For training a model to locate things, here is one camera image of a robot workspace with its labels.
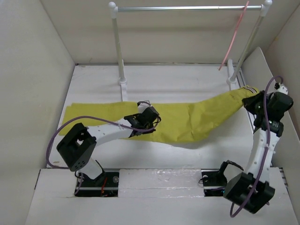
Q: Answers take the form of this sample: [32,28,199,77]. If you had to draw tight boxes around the yellow trousers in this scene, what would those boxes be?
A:
[62,86,259,144]

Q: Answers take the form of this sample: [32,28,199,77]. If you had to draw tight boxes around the pink clothes hanger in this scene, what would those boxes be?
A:
[218,0,249,71]

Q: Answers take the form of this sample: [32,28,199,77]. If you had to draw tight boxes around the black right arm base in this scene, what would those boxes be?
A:
[198,160,243,197]

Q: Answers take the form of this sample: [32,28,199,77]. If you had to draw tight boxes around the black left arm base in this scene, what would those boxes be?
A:
[74,169,120,197]

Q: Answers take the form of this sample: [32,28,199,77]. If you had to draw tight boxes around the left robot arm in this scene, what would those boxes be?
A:
[57,105,161,186]

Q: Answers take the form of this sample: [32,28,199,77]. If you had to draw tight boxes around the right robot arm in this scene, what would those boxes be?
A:
[217,90,293,214]

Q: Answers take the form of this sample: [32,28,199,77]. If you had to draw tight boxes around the white clothes rack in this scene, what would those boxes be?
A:
[108,0,272,101]

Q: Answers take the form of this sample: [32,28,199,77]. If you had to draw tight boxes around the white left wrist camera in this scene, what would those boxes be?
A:
[137,100,151,113]

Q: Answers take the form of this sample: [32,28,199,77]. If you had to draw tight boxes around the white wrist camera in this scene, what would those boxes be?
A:
[137,100,151,113]
[274,82,288,95]

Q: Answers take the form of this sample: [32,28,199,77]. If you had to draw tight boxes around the aluminium side rail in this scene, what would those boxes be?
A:
[237,69,255,133]

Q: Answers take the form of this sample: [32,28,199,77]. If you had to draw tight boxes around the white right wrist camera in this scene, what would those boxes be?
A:
[274,82,288,95]

